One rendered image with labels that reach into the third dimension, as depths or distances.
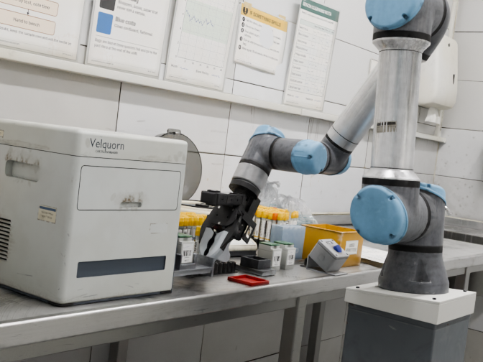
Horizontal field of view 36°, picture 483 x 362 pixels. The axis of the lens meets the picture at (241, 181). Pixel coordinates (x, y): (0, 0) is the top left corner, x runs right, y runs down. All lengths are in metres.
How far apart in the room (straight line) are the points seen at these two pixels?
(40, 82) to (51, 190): 0.74
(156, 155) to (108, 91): 0.79
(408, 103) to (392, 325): 0.46
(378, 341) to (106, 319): 0.60
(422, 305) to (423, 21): 0.56
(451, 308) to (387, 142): 0.37
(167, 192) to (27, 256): 0.28
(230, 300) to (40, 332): 0.49
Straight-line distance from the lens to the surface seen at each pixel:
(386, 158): 1.50
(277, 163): 1.66
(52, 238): 1.30
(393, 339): 1.61
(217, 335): 2.73
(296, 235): 2.04
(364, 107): 1.70
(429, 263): 1.62
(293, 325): 1.87
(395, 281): 1.62
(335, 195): 3.25
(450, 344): 1.67
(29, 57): 1.94
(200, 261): 1.61
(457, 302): 1.62
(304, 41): 2.90
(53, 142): 1.30
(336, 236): 2.06
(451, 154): 4.17
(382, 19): 1.52
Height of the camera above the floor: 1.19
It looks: 3 degrees down
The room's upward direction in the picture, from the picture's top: 7 degrees clockwise
